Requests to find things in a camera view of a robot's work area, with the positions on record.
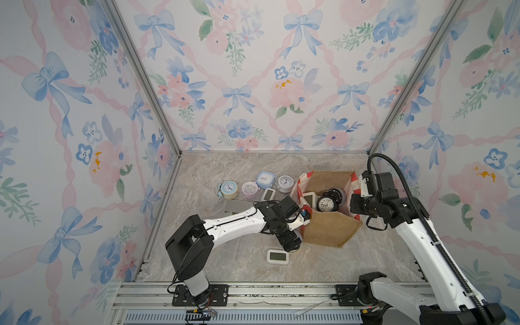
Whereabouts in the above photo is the grey flat mirror clock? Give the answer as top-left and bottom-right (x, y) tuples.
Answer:
(224, 199), (257, 215)

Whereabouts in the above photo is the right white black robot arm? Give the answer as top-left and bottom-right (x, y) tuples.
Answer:
(350, 171), (506, 324)

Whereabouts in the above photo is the black twin-bell alarm clock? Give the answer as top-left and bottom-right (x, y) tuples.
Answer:
(316, 188), (346, 213)

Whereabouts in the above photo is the blue square alarm clock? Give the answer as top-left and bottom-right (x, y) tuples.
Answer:
(255, 171), (276, 189)

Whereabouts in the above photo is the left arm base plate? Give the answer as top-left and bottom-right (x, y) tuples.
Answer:
(172, 284), (230, 308)

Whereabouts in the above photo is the white large digital clock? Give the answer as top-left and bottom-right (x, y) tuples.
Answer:
(302, 192), (318, 209)

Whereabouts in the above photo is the aluminium front rail frame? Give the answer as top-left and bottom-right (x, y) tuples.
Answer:
(105, 282), (434, 324)

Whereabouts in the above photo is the blue twin-bell clock beige base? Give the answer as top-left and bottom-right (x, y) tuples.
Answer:
(217, 180), (238, 200)

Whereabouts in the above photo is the white round alarm clock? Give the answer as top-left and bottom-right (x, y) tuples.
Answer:
(277, 175), (295, 194)

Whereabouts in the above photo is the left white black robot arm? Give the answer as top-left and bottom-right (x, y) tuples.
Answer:
(165, 196), (311, 301)

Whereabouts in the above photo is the pink round alarm clock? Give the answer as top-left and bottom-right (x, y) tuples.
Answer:
(241, 181), (259, 199)

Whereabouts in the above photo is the white digital clock front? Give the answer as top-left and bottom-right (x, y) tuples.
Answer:
(266, 249), (289, 265)

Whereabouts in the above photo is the black corrugated cable conduit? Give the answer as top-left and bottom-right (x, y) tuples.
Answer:
(367, 153), (494, 325)

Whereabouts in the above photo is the small white digital clock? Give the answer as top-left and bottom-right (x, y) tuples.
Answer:
(261, 188), (276, 202)

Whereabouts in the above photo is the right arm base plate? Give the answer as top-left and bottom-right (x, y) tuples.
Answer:
(330, 284), (387, 309)

